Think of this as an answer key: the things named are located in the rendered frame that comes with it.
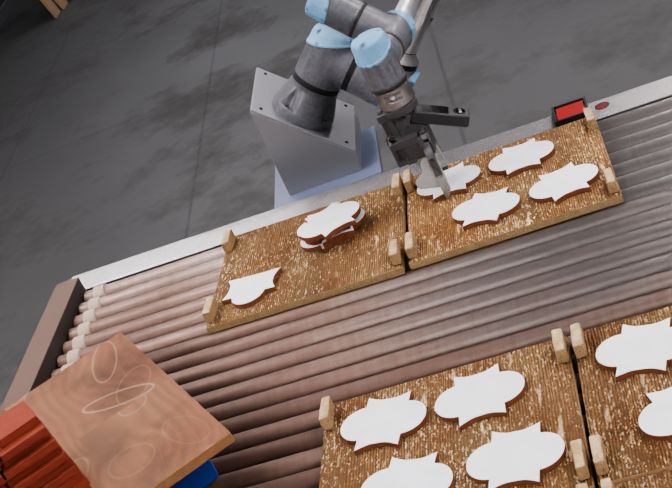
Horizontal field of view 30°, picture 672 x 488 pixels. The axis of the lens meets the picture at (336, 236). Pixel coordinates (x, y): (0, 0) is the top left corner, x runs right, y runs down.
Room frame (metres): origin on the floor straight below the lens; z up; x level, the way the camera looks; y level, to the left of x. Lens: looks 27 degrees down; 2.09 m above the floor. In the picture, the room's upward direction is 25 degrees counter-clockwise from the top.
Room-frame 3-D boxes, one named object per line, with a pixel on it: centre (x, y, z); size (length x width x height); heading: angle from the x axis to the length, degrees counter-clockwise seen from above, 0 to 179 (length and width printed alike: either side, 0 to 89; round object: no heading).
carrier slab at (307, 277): (2.27, 0.06, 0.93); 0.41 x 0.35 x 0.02; 74
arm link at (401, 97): (2.28, -0.22, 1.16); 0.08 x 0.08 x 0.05
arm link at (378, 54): (2.29, -0.22, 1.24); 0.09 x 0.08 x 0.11; 148
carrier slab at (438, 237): (2.17, -0.34, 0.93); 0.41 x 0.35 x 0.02; 76
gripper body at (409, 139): (2.29, -0.22, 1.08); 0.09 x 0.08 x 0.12; 76
